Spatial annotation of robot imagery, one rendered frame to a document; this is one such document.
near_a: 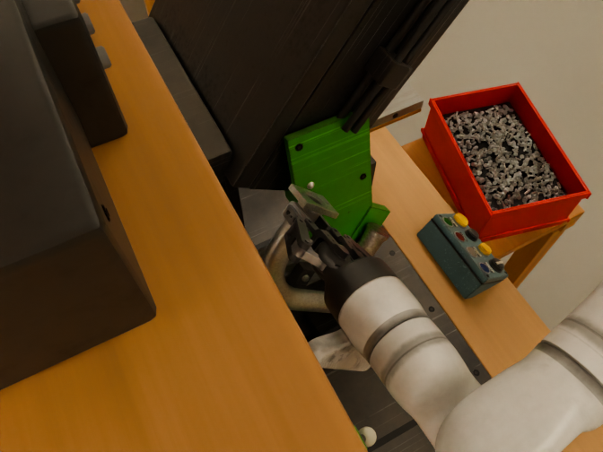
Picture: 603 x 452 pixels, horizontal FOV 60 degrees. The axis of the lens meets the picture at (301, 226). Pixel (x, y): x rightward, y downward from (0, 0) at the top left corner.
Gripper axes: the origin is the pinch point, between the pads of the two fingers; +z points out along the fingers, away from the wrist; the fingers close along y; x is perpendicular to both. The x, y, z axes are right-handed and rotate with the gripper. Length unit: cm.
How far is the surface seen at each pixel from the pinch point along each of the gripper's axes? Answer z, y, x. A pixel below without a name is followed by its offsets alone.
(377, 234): 4.2, -17.8, 0.2
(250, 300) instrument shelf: -26.6, 26.9, -7.2
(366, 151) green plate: 7.6, -9.1, -9.0
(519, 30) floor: 146, -192, -73
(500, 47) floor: 141, -181, -60
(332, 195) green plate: 7.6, -8.9, -1.5
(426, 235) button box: 12.0, -39.9, 0.1
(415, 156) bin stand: 38, -55, -8
